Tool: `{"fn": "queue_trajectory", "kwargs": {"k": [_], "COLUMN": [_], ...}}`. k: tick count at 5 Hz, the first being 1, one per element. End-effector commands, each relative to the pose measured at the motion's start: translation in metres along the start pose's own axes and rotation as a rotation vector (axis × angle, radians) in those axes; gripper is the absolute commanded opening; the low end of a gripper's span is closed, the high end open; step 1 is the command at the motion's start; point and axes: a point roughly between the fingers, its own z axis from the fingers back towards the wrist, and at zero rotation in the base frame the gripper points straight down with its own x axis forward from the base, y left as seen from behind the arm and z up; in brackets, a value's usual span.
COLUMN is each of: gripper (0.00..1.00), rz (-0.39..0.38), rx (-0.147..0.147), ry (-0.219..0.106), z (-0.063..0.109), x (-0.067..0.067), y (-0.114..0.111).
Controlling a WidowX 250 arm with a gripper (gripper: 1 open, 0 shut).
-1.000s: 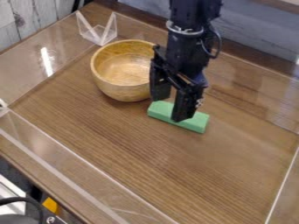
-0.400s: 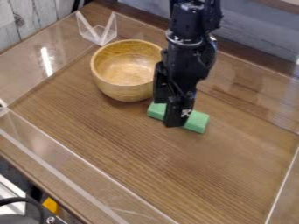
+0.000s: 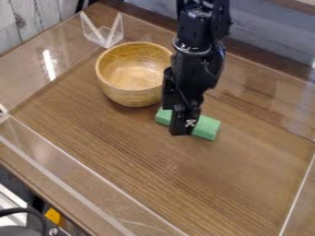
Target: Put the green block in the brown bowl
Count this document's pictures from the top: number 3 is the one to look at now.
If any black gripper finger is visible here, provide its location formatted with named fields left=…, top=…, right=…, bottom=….
left=162, top=67, right=181, bottom=111
left=170, top=102, right=201, bottom=136

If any clear acrylic corner bracket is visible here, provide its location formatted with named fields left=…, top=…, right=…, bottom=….
left=79, top=12, right=125, bottom=49

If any yellow and black device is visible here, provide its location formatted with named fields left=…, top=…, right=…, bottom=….
left=45, top=207, right=81, bottom=236

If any green rectangular block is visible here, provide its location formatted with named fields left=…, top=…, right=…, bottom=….
left=155, top=108, right=222, bottom=141

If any clear acrylic tray wall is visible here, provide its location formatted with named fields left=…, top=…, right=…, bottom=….
left=0, top=105, right=189, bottom=236

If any brown wooden bowl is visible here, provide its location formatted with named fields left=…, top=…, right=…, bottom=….
left=95, top=41, right=173, bottom=108

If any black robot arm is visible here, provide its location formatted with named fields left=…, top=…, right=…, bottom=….
left=162, top=0, right=233, bottom=136

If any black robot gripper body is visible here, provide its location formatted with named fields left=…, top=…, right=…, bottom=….
left=170, top=38, right=228, bottom=105

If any black cable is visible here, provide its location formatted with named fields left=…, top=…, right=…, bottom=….
left=0, top=206, right=46, bottom=236

